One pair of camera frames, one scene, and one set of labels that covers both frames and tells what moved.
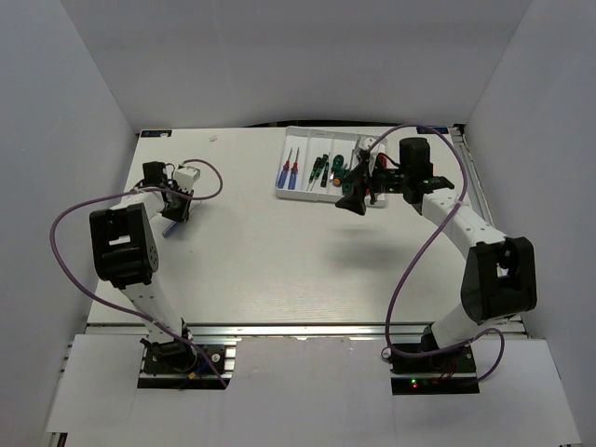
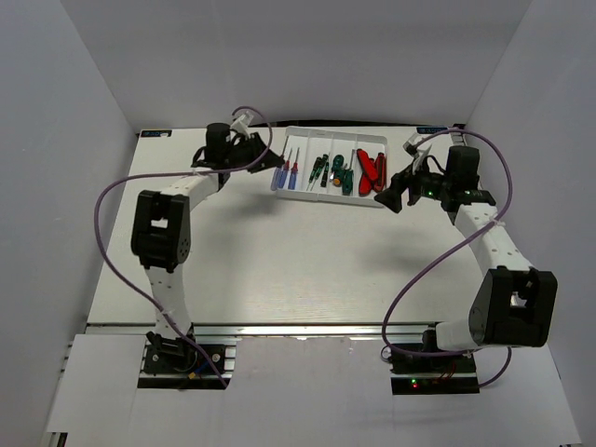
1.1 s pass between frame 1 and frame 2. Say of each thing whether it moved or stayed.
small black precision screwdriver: stayed
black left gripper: moved
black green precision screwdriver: stayed
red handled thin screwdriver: stayed
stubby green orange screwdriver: stayed
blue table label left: stayed
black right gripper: moved
